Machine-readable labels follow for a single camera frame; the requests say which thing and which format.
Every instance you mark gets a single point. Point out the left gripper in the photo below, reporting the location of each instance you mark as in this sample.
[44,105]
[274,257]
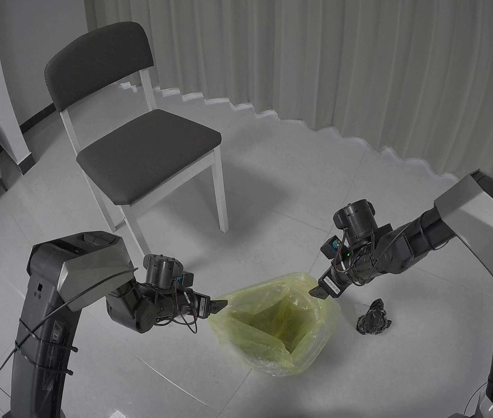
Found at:
[203,306]

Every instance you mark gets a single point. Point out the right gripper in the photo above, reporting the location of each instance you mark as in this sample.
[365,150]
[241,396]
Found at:
[331,283]

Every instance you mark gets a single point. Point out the yellow plastic bag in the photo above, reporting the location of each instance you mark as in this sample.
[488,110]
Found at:
[237,316]

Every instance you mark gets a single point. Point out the black plastic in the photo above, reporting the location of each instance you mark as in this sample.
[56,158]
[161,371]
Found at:
[372,320]

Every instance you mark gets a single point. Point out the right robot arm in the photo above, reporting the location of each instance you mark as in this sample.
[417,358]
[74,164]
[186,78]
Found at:
[481,233]

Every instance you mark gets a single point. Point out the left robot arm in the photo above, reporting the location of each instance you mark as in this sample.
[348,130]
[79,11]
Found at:
[85,268]

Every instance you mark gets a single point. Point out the dark grey white-legged chair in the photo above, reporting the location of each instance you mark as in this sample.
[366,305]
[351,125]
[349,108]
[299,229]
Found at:
[150,155]

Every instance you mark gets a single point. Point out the white curtain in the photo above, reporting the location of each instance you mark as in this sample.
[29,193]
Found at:
[316,59]

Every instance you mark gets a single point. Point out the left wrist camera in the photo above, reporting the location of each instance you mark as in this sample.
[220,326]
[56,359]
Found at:
[185,279]

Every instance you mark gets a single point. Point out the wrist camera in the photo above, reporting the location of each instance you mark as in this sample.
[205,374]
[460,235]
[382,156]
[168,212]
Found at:
[332,247]
[185,279]

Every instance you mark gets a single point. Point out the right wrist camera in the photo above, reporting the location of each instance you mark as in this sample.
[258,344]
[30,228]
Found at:
[332,247]

